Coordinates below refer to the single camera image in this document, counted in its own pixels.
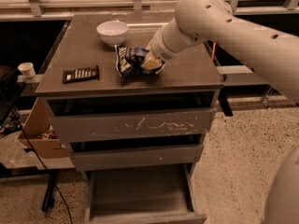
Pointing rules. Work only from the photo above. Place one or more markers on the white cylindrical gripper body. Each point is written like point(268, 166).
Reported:
point(160, 51)

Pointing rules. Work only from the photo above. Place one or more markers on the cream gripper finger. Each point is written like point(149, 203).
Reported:
point(152, 64)

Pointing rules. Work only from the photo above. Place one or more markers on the blue chip bag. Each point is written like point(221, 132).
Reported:
point(129, 60)

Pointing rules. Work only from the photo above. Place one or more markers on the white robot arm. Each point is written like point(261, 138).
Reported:
point(271, 54)

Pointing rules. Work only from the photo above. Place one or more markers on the grey drawer cabinet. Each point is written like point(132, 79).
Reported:
point(188, 82)

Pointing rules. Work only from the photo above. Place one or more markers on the grey top drawer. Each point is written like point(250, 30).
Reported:
point(132, 125)

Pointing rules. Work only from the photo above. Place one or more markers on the grey middle drawer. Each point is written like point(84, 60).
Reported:
point(135, 157)

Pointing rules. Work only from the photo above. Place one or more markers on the grey open bottom drawer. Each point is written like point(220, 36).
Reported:
point(142, 195)

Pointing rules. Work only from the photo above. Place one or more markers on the white ceramic bowl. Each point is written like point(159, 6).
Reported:
point(113, 33)

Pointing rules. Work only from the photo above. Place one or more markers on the dark chocolate bar wrapper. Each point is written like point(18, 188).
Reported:
point(81, 74)

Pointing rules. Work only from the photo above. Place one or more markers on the brown cardboard box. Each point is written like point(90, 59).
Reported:
point(38, 134)

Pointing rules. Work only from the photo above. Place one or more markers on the white paper cup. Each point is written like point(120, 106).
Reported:
point(27, 70)

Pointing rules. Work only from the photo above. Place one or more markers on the black stand leg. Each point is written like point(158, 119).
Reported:
point(48, 201)

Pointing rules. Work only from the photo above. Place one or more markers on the metal horizontal rail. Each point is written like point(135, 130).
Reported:
point(239, 75)

